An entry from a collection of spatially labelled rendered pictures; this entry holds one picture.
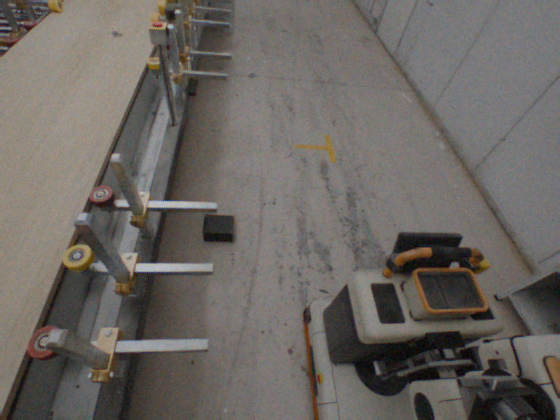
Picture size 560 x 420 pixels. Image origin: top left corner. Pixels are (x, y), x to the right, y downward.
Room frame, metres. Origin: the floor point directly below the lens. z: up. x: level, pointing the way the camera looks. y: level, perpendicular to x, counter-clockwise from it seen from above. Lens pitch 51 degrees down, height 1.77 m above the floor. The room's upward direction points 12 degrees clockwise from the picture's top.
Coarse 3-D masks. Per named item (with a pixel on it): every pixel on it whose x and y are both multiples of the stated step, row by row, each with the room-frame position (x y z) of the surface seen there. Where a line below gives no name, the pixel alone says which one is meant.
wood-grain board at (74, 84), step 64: (128, 0) 2.37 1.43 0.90; (0, 64) 1.24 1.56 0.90; (64, 64) 1.35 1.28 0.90; (128, 64) 1.47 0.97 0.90; (0, 128) 0.80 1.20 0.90; (64, 128) 0.87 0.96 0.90; (0, 192) 0.50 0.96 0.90; (64, 192) 0.55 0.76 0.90; (0, 256) 0.28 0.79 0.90; (0, 320) 0.11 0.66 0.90; (0, 384) -0.02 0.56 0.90
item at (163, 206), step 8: (120, 200) 0.60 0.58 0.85; (104, 208) 0.56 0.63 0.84; (112, 208) 0.57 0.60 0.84; (120, 208) 0.57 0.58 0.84; (128, 208) 0.58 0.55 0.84; (152, 208) 0.60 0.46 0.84; (160, 208) 0.61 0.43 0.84; (168, 208) 0.61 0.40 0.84; (176, 208) 0.62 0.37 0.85; (184, 208) 0.63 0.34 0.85; (192, 208) 0.64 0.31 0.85; (200, 208) 0.64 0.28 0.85; (208, 208) 0.65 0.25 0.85; (216, 208) 0.66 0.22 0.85
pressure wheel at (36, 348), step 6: (42, 330) 0.11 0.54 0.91; (48, 330) 0.12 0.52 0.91; (36, 336) 0.10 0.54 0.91; (42, 336) 0.10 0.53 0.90; (30, 342) 0.08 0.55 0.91; (36, 342) 0.08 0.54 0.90; (42, 342) 0.09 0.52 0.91; (30, 348) 0.07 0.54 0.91; (36, 348) 0.07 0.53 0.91; (42, 348) 0.07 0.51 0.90; (30, 354) 0.05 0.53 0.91; (36, 354) 0.06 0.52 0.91; (42, 354) 0.06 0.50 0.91; (48, 354) 0.06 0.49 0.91; (54, 354) 0.07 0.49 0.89
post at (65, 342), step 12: (48, 336) 0.08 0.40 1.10; (60, 336) 0.08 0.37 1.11; (72, 336) 0.09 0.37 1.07; (48, 348) 0.06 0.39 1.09; (60, 348) 0.06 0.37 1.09; (72, 348) 0.07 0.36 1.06; (84, 348) 0.08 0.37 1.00; (96, 348) 0.10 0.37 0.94; (84, 360) 0.06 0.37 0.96; (96, 360) 0.07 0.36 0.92
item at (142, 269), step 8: (96, 264) 0.35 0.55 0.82; (136, 264) 0.38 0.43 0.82; (144, 264) 0.39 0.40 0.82; (152, 264) 0.39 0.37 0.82; (160, 264) 0.40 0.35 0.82; (168, 264) 0.40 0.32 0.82; (176, 264) 0.41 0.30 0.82; (184, 264) 0.42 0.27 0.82; (192, 264) 0.42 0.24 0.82; (200, 264) 0.43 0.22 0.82; (208, 264) 0.43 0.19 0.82; (80, 272) 0.31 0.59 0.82; (88, 272) 0.32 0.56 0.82; (96, 272) 0.33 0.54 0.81; (104, 272) 0.33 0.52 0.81; (136, 272) 0.35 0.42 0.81; (144, 272) 0.36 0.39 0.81; (152, 272) 0.37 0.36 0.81; (160, 272) 0.37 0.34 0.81; (168, 272) 0.38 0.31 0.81; (176, 272) 0.38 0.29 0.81; (184, 272) 0.39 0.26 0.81; (192, 272) 0.40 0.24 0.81; (200, 272) 0.40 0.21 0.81; (208, 272) 0.41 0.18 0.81
